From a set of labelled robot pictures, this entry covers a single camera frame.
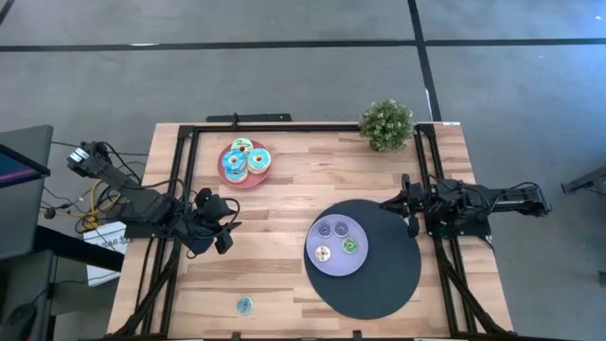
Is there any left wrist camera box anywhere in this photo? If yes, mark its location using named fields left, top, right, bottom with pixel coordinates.
left=207, top=193, right=232, bottom=219

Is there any black desk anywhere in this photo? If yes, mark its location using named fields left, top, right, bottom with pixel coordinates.
left=0, top=224, right=125, bottom=341

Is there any black mounting bracket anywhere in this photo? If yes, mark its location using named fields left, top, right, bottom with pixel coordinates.
left=205, top=112, right=294, bottom=124

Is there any white printed paper sheet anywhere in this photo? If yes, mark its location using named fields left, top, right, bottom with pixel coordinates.
left=82, top=220, right=130, bottom=288

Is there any large mint donut black drizzle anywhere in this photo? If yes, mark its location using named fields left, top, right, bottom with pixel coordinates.
left=230, top=136, right=256, bottom=156

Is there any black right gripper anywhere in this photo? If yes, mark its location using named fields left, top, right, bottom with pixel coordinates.
left=379, top=172, right=431, bottom=240

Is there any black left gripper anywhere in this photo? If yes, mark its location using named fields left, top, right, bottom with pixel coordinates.
left=194, top=187, right=243, bottom=257

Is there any large white donut teal drizzle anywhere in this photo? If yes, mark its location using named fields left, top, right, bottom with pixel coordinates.
left=223, top=168, right=250, bottom=185

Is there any potted green plant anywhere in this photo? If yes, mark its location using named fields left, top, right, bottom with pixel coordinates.
left=358, top=98, right=417, bottom=153

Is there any black stand foot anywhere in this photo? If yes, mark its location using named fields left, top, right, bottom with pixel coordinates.
left=561, top=164, right=606, bottom=195

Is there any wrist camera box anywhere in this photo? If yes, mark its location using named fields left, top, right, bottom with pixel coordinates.
left=207, top=193, right=232, bottom=219
left=412, top=187, right=433, bottom=212

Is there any yellow floor cable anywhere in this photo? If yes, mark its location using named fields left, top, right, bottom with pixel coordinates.
left=70, top=178, right=119, bottom=233

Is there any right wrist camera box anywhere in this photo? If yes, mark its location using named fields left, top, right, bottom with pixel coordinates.
left=412, top=187, right=433, bottom=212

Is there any computer monitor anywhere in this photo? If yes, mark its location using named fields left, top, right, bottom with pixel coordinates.
left=0, top=143, right=52, bottom=189

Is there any pink round plate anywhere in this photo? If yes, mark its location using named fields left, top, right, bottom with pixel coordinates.
left=217, top=138, right=274, bottom=190

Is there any black round woven placemat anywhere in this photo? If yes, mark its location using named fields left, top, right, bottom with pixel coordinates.
left=303, top=198, right=422, bottom=321

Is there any lavender round plate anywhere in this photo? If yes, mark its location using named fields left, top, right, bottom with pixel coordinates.
left=305, top=213, right=369, bottom=278

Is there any black computer mouse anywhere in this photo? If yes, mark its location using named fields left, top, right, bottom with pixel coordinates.
left=0, top=302, right=39, bottom=341

